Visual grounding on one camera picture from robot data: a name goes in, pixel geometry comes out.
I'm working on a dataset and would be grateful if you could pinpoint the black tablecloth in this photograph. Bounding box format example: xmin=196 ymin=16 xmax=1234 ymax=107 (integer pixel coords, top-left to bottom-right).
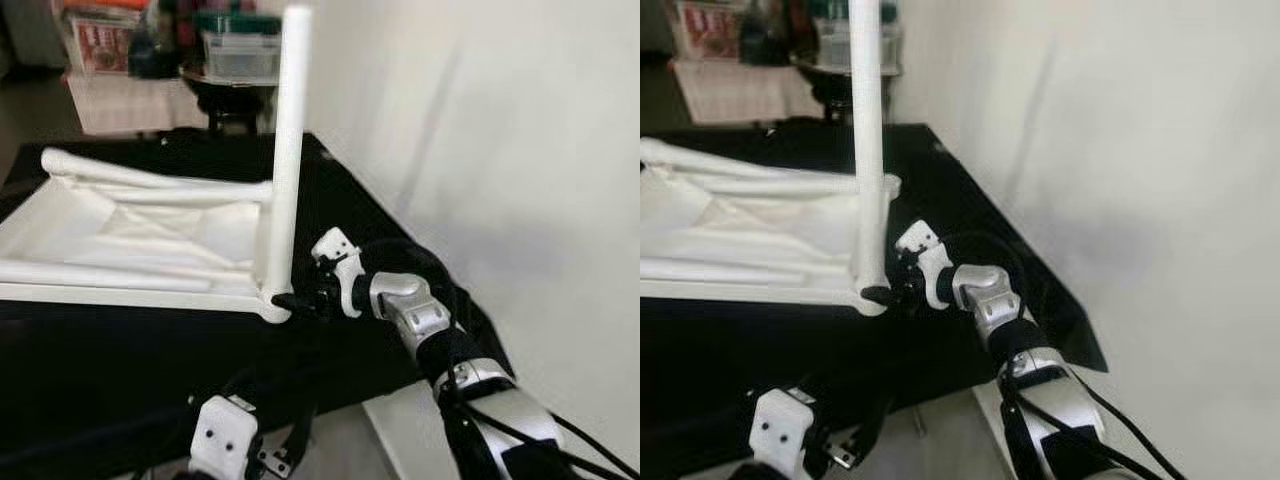
xmin=0 ymin=130 xmax=513 ymax=473
xmin=640 ymin=122 xmax=1109 ymax=471

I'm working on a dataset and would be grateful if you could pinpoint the white plastic table top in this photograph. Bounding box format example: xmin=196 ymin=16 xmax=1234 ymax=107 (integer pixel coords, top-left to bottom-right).
xmin=0 ymin=170 xmax=297 ymax=324
xmin=640 ymin=165 xmax=901 ymax=317

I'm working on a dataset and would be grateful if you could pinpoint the clear plastic storage box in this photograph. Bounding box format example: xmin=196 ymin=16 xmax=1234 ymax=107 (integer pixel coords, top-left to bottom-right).
xmin=200 ymin=30 xmax=284 ymax=83
xmin=815 ymin=15 xmax=901 ymax=71

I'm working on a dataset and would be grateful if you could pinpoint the pale patterned cloth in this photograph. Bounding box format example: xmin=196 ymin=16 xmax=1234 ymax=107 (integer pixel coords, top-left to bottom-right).
xmin=672 ymin=60 xmax=826 ymax=126
xmin=65 ymin=75 xmax=211 ymax=136

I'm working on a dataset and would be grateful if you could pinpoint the green lidded container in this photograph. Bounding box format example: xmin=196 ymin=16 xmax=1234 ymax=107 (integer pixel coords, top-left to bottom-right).
xmin=195 ymin=10 xmax=281 ymax=36

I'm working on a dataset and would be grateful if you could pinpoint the black plastic bag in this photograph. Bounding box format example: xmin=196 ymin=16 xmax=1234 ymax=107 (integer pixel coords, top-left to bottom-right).
xmin=128 ymin=5 xmax=186 ymax=81
xmin=740 ymin=0 xmax=796 ymax=66

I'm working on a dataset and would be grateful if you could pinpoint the red printed carton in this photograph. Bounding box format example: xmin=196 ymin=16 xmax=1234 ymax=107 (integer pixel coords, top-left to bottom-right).
xmin=675 ymin=0 xmax=746 ymax=61
xmin=63 ymin=12 xmax=136 ymax=76

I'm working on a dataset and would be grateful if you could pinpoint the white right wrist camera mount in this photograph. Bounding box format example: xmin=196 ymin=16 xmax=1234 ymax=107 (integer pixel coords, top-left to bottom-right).
xmin=895 ymin=220 xmax=953 ymax=311
xmin=311 ymin=227 xmax=364 ymax=319

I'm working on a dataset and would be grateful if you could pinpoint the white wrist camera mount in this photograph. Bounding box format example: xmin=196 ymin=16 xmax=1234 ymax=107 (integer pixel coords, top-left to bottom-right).
xmin=750 ymin=388 xmax=823 ymax=471
xmin=311 ymin=227 xmax=364 ymax=319
xmin=188 ymin=395 xmax=259 ymax=479
xmin=895 ymin=220 xmax=953 ymax=311

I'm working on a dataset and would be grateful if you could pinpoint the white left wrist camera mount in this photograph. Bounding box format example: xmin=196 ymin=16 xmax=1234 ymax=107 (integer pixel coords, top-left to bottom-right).
xmin=188 ymin=395 xmax=259 ymax=479
xmin=750 ymin=388 xmax=823 ymax=471

